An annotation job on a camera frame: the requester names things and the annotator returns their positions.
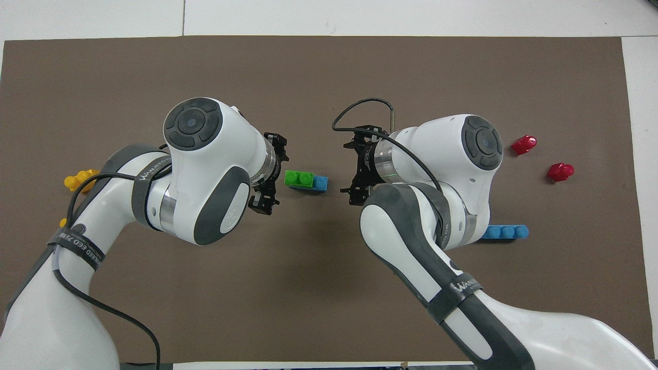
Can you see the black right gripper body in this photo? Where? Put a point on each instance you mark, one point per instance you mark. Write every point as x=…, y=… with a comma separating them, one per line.
x=369, y=164

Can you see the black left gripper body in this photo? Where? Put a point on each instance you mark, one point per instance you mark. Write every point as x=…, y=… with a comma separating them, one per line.
x=275, y=169

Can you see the green two-stud block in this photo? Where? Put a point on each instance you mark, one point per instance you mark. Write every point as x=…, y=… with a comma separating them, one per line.
x=298, y=178

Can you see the blue three-stud block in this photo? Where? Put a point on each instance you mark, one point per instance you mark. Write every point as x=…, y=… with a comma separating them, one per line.
x=320, y=183
x=509, y=232

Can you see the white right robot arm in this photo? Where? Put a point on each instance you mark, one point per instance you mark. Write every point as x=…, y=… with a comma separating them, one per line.
x=437, y=149

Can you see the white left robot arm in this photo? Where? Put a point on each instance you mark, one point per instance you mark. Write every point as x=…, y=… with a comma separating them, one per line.
x=216, y=154

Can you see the red one-stud block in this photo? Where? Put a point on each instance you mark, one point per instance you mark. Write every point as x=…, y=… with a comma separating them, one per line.
x=560, y=171
x=524, y=145

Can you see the brown table mat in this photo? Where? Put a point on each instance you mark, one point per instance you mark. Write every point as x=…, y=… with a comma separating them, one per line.
x=308, y=77

